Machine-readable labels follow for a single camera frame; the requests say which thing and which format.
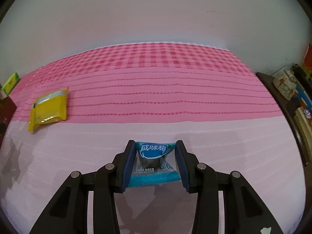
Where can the yellow foil snack bag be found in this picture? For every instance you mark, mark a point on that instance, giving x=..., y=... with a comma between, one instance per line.
x=48, y=109

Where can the stacked books on shelf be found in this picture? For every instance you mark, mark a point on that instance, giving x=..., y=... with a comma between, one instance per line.
x=303, y=77

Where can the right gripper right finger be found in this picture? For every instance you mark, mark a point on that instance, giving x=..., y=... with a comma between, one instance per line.
x=244, y=210

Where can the pink checkered tablecloth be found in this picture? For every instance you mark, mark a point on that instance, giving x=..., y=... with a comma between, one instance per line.
x=153, y=92

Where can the blue plum candy packet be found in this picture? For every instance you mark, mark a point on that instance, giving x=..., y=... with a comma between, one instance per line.
x=155, y=163

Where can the green tissue pack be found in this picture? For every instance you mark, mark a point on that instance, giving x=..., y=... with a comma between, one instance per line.
x=10, y=84

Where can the red gold toffee tin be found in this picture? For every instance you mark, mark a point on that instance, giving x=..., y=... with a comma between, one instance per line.
x=7, y=110

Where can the floral ceramic container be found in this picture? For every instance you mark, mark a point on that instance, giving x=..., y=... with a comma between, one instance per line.
x=285, y=82

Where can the dark wooden side shelf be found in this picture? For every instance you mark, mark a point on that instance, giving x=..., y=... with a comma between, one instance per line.
x=288, y=107

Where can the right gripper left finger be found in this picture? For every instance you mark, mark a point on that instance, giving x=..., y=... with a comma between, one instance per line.
x=66, y=212

